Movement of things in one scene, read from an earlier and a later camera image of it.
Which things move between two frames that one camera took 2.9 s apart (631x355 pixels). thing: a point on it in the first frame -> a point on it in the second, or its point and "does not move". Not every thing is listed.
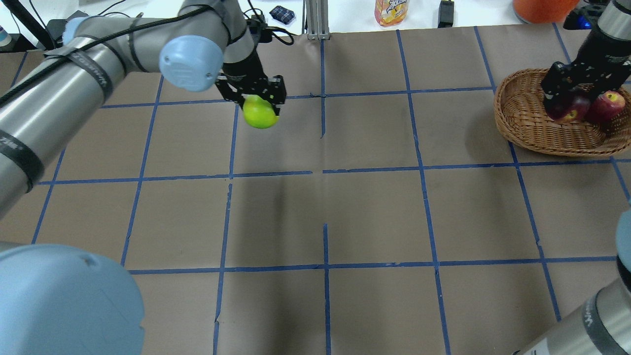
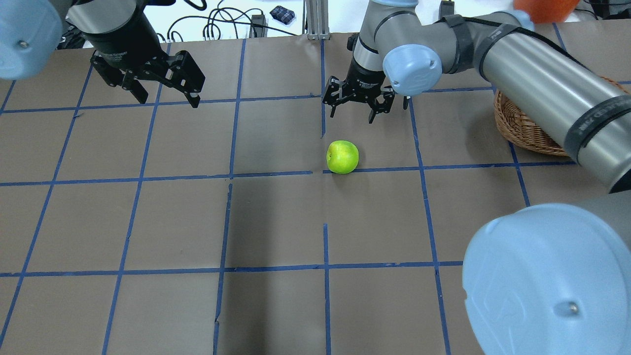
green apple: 258,113 -> 342,157
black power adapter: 445,14 does not move
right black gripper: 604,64 -> 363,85
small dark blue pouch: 282,14 does not move
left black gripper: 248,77 -> 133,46
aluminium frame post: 317,14 does not move
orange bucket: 543,11 does not move
